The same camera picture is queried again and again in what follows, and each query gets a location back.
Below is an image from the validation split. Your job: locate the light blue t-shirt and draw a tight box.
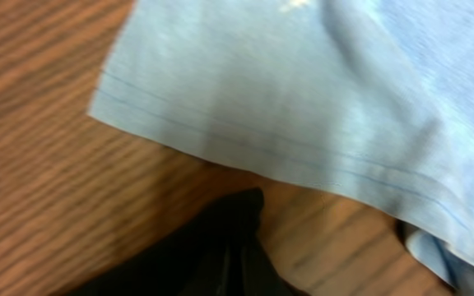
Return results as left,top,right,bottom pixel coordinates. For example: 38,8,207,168
89,0,474,295

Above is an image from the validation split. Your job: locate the plain black t-shirt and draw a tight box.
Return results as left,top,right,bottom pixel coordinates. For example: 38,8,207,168
69,187,301,296

